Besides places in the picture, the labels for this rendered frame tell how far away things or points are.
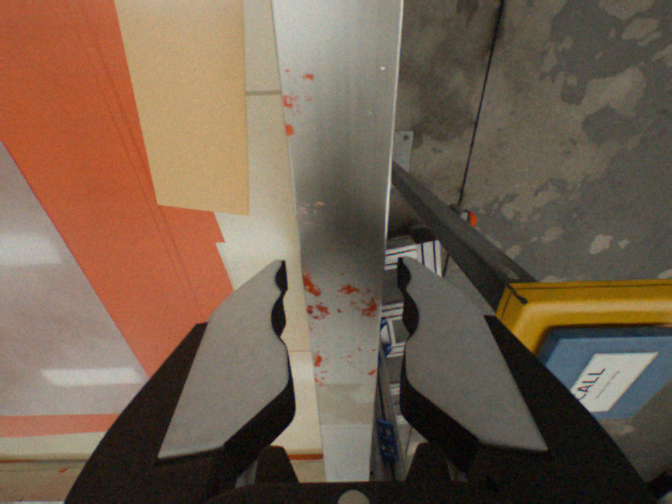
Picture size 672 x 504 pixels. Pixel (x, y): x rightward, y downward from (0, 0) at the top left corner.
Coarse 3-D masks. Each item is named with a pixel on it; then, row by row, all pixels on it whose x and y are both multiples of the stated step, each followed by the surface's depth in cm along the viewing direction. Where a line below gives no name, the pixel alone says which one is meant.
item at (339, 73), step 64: (320, 0) 7; (384, 0) 7; (320, 64) 8; (384, 64) 8; (320, 128) 9; (384, 128) 9; (320, 192) 10; (384, 192) 10; (320, 256) 11; (384, 256) 11; (320, 320) 13; (320, 384) 15
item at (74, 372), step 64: (0, 256) 15; (64, 256) 15; (128, 256) 15; (192, 256) 15; (0, 320) 17; (64, 320) 17; (128, 320) 17; (192, 320) 18; (0, 384) 21; (64, 384) 21; (128, 384) 21
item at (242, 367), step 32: (256, 288) 10; (224, 320) 8; (256, 320) 8; (224, 352) 7; (256, 352) 7; (192, 384) 6; (224, 384) 6; (256, 384) 6; (288, 384) 6; (192, 416) 6; (224, 416) 6; (256, 416) 6; (288, 416) 7; (192, 448) 5; (224, 448) 5; (256, 448) 6
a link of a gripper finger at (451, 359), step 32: (416, 288) 9; (448, 288) 9; (416, 320) 8; (448, 320) 8; (480, 320) 8; (416, 352) 7; (448, 352) 7; (480, 352) 7; (416, 384) 6; (448, 384) 6; (480, 384) 6; (512, 384) 6; (416, 416) 6; (448, 416) 6; (480, 416) 6; (512, 416) 5; (448, 448) 6; (512, 448) 5; (544, 448) 5
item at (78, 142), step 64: (0, 0) 10; (64, 0) 10; (0, 64) 10; (64, 64) 10; (0, 128) 12; (64, 128) 12; (128, 128) 12; (0, 192) 13; (64, 192) 13; (128, 192) 13
